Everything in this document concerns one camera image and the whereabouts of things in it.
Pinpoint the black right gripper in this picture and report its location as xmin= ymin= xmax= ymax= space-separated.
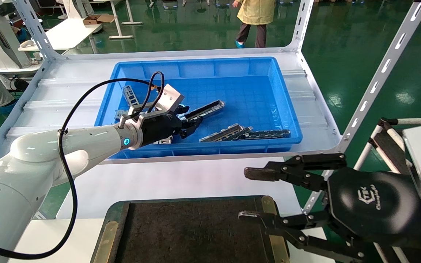
xmin=238 ymin=153 xmax=421 ymax=263

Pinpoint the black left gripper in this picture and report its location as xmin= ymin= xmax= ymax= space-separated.
xmin=137 ymin=105 xmax=204 ymax=147

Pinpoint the dark long metal part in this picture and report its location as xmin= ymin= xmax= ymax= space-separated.
xmin=184 ymin=100 xmax=225 ymax=121

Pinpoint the dark slotted metal part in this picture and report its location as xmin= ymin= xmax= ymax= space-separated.
xmin=123 ymin=85 xmax=140 ymax=107

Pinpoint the black long metal part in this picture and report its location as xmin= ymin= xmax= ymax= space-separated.
xmin=245 ymin=129 xmax=291 ymax=140

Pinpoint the black foam container tray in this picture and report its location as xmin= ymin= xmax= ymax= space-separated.
xmin=91 ymin=195 xmax=291 ymax=263

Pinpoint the large blue plastic bin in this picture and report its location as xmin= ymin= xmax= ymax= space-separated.
xmin=88 ymin=57 xmax=303 ymax=159

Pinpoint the white metal shelf rack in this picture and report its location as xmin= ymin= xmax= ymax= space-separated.
xmin=0 ymin=0 xmax=421 ymax=220

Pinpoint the walking person in yellow coat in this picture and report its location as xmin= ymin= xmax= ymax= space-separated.
xmin=232 ymin=0 xmax=277 ymax=49

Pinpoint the open cardboard box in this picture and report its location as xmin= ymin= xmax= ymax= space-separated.
xmin=83 ymin=14 xmax=116 ymax=25

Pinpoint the white desk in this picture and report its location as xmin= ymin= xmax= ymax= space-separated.
xmin=18 ymin=18 xmax=103 ymax=52

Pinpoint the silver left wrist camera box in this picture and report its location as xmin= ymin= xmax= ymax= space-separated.
xmin=128 ymin=83 xmax=185 ymax=126

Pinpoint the white desk leg frame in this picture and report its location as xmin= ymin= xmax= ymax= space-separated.
xmin=94 ymin=0 xmax=143 ymax=40

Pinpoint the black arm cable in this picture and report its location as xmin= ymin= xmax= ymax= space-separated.
xmin=0 ymin=71 xmax=165 ymax=260

